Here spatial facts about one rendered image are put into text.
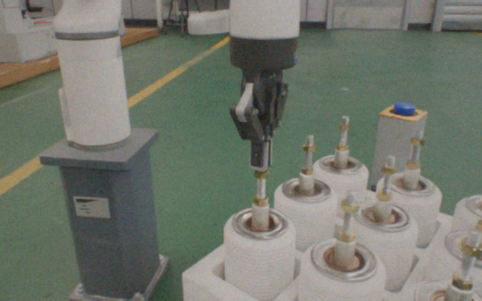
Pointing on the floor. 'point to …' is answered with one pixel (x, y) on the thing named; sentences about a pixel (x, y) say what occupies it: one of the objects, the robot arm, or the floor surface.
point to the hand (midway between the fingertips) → (261, 153)
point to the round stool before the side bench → (181, 17)
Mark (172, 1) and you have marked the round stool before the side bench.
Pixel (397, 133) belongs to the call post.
